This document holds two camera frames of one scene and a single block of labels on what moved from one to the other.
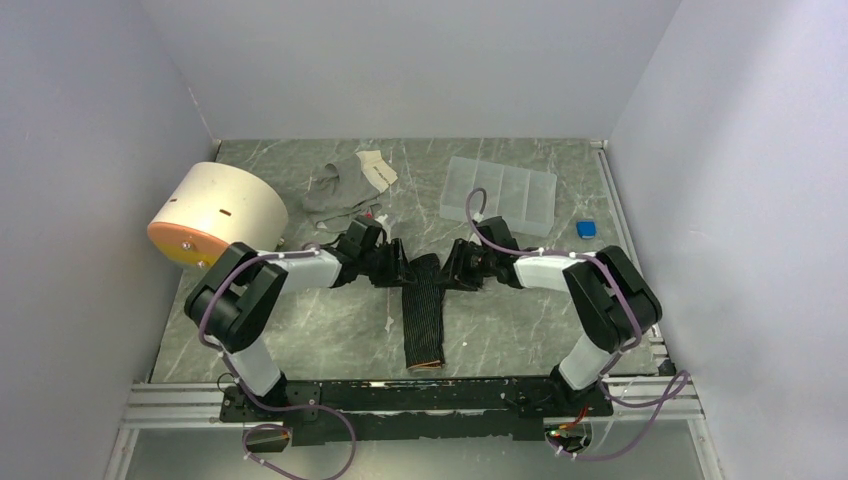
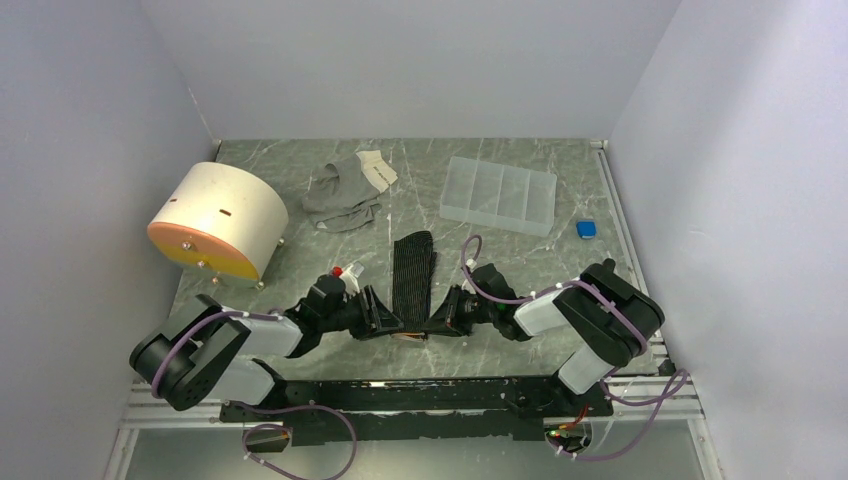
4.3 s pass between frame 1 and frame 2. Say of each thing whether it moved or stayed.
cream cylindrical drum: stayed
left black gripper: moved
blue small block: stayed
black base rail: stayed
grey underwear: stayed
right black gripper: moved
